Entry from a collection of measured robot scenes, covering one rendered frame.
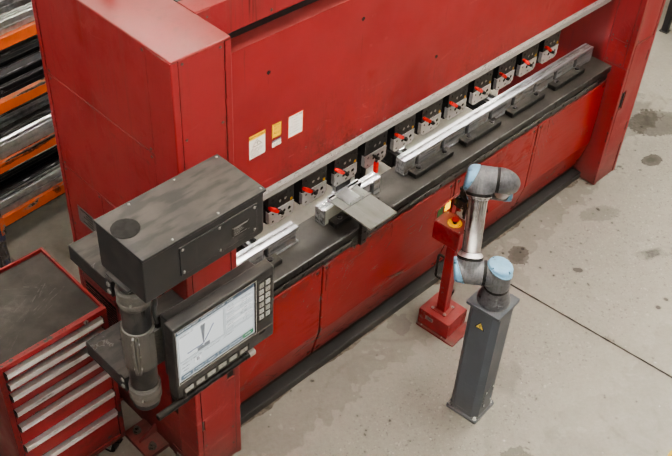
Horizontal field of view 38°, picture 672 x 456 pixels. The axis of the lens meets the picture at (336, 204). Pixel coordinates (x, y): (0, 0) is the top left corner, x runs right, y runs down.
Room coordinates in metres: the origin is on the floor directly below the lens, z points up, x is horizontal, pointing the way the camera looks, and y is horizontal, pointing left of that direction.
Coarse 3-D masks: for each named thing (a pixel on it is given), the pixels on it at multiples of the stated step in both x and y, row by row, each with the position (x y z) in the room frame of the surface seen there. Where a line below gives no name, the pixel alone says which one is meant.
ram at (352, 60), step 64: (320, 0) 3.44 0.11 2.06; (384, 0) 3.61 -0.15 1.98; (448, 0) 3.94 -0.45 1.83; (512, 0) 4.32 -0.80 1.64; (576, 0) 4.78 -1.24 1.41; (256, 64) 3.10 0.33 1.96; (320, 64) 3.35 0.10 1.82; (384, 64) 3.64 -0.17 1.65; (448, 64) 3.99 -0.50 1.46; (256, 128) 3.10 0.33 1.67; (320, 128) 3.36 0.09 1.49; (384, 128) 3.67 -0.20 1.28
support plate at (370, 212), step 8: (360, 192) 3.53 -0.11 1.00; (336, 200) 3.46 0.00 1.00; (360, 200) 3.48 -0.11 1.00; (368, 200) 3.48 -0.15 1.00; (376, 200) 3.48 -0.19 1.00; (344, 208) 3.41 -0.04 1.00; (352, 208) 3.41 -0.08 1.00; (360, 208) 3.42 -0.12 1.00; (368, 208) 3.42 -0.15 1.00; (376, 208) 3.43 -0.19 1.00; (384, 208) 3.43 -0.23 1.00; (352, 216) 3.36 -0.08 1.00; (360, 216) 3.36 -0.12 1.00; (368, 216) 3.37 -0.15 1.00; (376, 216) 3.37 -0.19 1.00; (384, 216) 3.37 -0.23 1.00; (368, 224) 3.31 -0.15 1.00; (376, 224) 3.31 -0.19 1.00
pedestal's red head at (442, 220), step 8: (448, 200) 3.71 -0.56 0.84; (456, 208) 3.77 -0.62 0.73; (440, 216) 3.65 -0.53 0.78; (448, 216) 3.65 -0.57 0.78; (456, 216) 3.66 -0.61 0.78; (440, 224) 3.60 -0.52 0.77; (464, 224) 3.60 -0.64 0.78; (432, 232) 3.62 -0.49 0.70; (440, 232) 3.59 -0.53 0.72; (448, 232) 3.56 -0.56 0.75; (456, 232) 3.54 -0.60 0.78; (440, 240) 3.59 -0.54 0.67; (448, 240) 3.56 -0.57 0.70; (456, 240) 3.53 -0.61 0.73; (456, 248) 3.53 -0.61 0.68
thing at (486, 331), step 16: (512, 304) 3.08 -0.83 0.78; (480, 320) 3.04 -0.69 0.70; (496, 320) 2.99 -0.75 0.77; (464, 336) 3.10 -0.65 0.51; (480, 336) 3.03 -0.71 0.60; (496, 336) 3.01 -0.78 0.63; (464, 352) 3.07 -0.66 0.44; (480, 352) 3.02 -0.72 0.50; (496, 352) 3.04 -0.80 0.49; (464, 368) 3.06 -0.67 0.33; (480, 368) 3.01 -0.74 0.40; (496, 368) 3.08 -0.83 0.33; (464, 384) 3.05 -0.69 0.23; (480, 384) 3.01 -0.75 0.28; (464, 400) 3.04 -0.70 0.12; (480, 400) 3.01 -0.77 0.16; (464, 416) 3.02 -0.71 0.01; (480, 416) 3.02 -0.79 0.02
